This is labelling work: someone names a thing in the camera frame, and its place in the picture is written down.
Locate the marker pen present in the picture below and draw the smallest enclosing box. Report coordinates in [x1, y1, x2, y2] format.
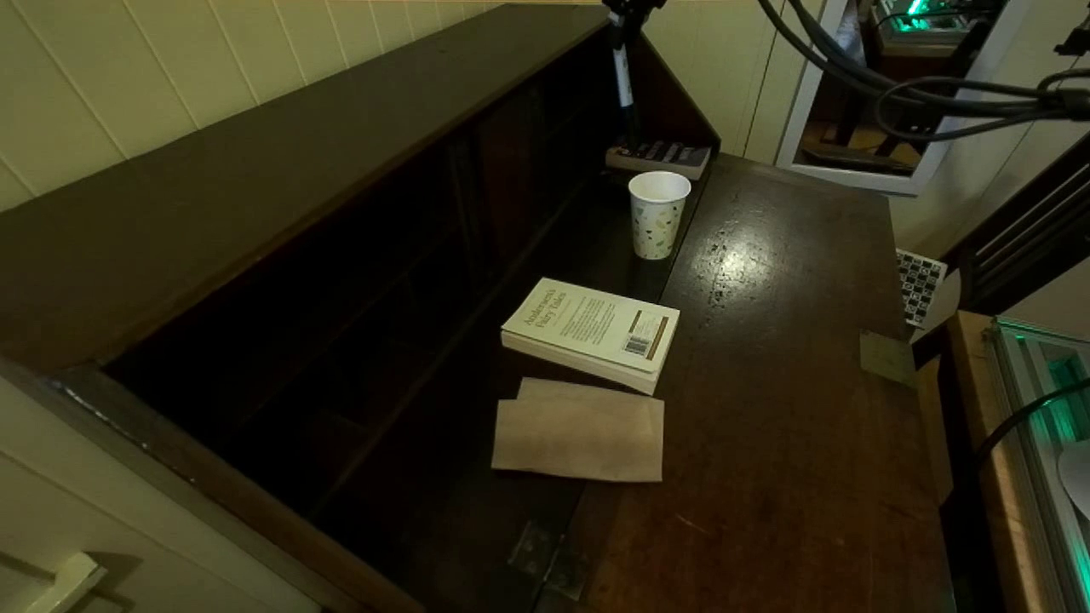
[610, 15, 642, 150]

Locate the white dotted paper cup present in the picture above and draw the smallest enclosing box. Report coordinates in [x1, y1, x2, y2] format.
[622, 168, 694, 265]

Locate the white cabinet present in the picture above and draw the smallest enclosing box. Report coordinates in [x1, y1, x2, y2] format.
[0, 372, 326, 613]

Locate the dark hardcover book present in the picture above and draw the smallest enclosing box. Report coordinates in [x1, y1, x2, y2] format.
[603, 132, 720, 182]

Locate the white framed mirror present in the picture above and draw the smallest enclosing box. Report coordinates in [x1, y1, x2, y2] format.
[777, 0, 1015, 200]

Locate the white paperback book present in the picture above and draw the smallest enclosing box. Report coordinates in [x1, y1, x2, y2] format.
[497, 271, 684, 398]

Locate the white perforated plastic seat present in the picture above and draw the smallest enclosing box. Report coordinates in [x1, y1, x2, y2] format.
[893, 244, 967, 343]

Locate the small paper note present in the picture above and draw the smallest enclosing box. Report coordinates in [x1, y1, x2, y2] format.
[857, 331, 920, 387]

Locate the dark wooden secretary desk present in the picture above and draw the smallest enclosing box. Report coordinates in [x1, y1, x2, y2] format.
[0, 0, 963, 613]

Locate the metal desk hinge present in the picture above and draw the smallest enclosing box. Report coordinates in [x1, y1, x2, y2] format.
[503, 516, 594, 606]

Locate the light wooden side table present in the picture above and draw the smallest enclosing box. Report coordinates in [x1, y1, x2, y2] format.
[940, 308, 1053, 613]

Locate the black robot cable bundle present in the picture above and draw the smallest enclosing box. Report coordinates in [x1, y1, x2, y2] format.
[756, 0, 1090, 146]

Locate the dark wooden slatted frame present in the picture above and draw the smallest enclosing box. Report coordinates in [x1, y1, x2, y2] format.
[948, 132, 1090, 319]

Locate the black cable on device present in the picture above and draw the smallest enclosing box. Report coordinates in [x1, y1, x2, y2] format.
[981, 378, 1090, 455]

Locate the green lit aluminium frame device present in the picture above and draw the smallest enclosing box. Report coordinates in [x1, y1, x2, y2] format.
[983, 315, 1090, 613]

